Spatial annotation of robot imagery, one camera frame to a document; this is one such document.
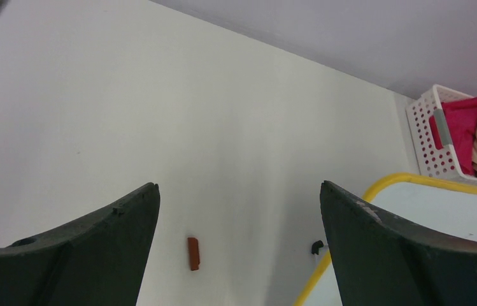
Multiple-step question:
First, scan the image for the white perforated basket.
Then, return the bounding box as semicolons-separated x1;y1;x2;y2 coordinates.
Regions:
406;84;477;186

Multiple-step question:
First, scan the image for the red cloth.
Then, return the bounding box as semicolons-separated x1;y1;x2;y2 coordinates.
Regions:
441;97;477;175

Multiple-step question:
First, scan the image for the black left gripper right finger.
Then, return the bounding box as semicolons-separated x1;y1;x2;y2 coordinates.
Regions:
320;181;477;305

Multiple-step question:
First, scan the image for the red marker cap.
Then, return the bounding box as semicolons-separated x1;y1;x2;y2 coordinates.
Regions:
187;237;200;271

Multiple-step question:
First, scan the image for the yellow framed whiteboard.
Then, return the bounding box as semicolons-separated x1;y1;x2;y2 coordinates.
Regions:
295;173;477;305

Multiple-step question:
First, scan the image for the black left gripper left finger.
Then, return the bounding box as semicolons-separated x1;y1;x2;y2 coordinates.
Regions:
0;183;160;305

